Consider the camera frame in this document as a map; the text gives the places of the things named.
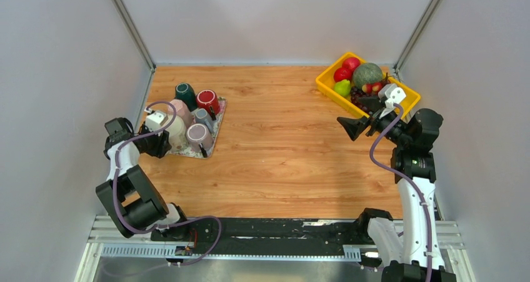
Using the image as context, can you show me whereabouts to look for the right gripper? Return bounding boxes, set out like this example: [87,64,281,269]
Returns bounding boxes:
[336,94,410,147]

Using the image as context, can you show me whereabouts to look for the cream floral mug green inside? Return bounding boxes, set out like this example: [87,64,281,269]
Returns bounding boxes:
[166,116,187,150]

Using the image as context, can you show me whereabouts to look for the mauve mug black handle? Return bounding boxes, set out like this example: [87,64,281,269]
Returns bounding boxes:
[186,123,214,158]

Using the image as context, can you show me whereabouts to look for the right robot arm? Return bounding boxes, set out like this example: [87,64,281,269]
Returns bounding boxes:
[337,103,457,281]

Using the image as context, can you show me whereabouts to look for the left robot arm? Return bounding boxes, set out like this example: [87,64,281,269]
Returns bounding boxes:
[96,118,191,241]

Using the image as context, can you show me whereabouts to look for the right arm base link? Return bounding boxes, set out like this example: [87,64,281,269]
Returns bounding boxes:
[357,208,403,266]

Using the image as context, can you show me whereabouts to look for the pink faceted mug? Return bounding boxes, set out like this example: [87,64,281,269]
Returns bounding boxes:
[169,99,194,129]

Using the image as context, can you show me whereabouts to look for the grey blue mug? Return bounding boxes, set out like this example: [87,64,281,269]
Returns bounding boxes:
[194,108,214,134]

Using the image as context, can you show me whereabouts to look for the dark green mug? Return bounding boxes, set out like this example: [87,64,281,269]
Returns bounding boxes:
[174,83,198,112]

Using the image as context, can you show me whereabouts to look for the red mug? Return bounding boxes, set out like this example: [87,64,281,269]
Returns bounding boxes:
[196,89,221,114]

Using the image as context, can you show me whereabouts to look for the floral serving tray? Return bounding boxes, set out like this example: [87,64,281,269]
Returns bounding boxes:
[169,96,228,159]

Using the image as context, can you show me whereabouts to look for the dark purple grape bunch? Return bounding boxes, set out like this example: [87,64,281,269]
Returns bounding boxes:
[350,86,372,114]

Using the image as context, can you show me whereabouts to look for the green pear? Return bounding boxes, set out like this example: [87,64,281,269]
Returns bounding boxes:
[333,79,351,98]

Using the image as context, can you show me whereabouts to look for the red cherry cluster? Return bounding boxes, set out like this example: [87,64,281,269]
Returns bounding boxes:
[361,82,384,96]

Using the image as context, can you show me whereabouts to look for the yellow plastic bin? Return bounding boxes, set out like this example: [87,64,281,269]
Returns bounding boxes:
[315,52,421,118]

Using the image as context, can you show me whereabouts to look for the red apple lower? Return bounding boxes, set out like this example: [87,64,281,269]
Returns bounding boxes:
[333,67,353,83]

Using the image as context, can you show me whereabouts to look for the red apple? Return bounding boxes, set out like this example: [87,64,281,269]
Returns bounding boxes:
[342,57,362,73]
[333,67,353,83]

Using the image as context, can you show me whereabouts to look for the green melon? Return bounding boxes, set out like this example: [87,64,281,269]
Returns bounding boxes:
[352,63,383,88]

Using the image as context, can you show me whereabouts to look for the red apple upper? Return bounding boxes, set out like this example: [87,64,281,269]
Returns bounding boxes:
[342,57,362,73]

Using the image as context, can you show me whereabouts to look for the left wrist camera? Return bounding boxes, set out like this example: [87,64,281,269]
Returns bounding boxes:
[144,110,168,132]

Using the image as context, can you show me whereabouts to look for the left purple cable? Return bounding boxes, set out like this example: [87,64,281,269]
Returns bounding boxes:
[111,101,223,267]

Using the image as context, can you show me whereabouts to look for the purple cable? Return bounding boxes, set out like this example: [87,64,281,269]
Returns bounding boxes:
[111,101,223,267]
[369,103,434,282]

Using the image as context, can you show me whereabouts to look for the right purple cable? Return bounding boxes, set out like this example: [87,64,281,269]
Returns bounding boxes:
[369,103,434,282]

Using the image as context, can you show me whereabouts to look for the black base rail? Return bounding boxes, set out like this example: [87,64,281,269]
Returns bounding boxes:
[151,218,373,256]

